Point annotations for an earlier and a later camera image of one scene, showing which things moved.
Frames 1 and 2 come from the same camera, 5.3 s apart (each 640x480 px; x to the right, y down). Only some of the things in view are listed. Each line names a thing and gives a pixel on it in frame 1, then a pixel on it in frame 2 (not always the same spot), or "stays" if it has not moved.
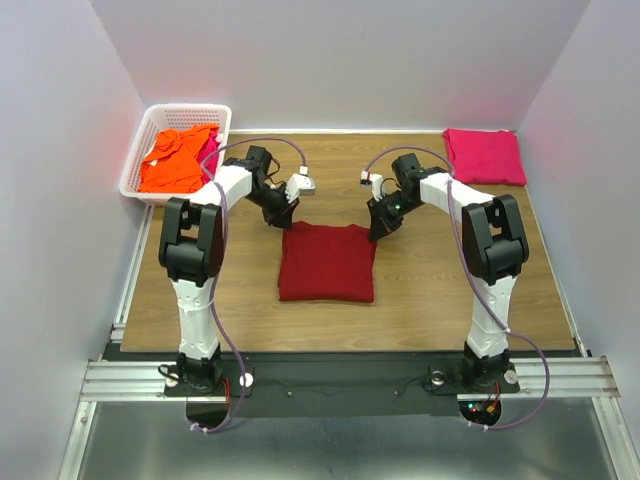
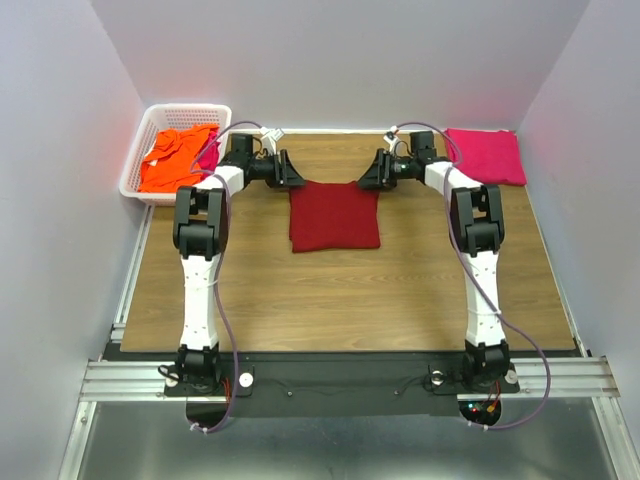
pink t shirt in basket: x=208 y=155 stays
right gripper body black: x=392 y=208 -> x=395 y=168
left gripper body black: x=272 y=200 -> x=271 y=174
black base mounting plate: x=333 y=383 stays
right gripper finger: x=378 y=229 -> x=370 y=178
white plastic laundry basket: x=156 y=119 stays
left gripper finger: x=283 y=220 -> x=292 y=177
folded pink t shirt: x=487 y=156 stays
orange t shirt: x=171 y=163 stays
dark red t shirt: x=327 y=263 -> x=333 y=216
